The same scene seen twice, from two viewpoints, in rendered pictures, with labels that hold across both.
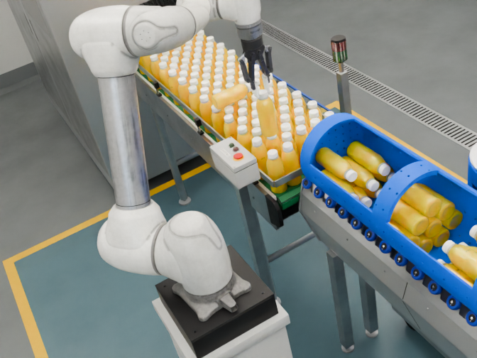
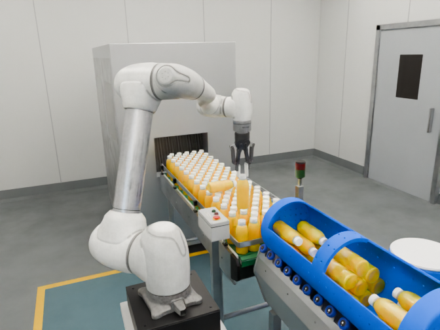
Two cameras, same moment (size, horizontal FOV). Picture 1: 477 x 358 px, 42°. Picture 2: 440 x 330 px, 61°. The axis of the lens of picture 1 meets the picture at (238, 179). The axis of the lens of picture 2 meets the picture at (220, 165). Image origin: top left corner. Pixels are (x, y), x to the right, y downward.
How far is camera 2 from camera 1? 56 cm
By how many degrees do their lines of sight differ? 20
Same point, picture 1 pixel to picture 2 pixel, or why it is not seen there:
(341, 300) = not seen: outside the picture
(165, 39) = (179, 81)
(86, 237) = (100, 283)
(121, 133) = (131, 150)
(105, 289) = (100, 320)
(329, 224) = (274, 281)
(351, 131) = (301, 215)
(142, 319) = not seen: outside the picture
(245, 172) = (219, 229)
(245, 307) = (193, 315)
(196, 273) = (159, 271)
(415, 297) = not seen: outside the picture
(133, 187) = (129, 195)
